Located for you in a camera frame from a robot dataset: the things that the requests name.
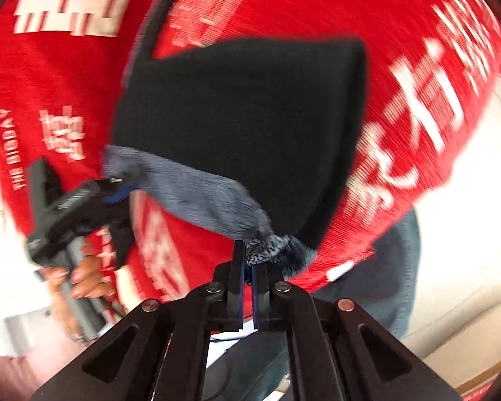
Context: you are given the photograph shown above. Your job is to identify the person's left hand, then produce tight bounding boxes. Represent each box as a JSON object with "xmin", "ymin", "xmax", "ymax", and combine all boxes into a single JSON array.
[{"xmin": 42, "ymin": 255, "xmax": 116, "ymax": 300}]

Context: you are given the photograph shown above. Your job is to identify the black pants with patterned stripe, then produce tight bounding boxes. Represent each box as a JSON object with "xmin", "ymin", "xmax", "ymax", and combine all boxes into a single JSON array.
[{"xmin": 103, "ymin": 0, "xmax": 367, "ymax": 277}]

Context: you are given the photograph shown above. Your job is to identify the red bedspread with white characters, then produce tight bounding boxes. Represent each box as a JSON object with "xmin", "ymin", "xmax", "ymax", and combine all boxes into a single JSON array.
[{"xmin": 0, "ymin": 0, "xmax": 501, "ymax": 306}]

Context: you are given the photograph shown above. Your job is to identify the person's legs in jeans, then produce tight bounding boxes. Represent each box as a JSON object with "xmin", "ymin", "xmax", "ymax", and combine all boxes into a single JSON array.
[{"xmin": 202, "ymin": 209, "xmax": 421, "ymax": 400}]

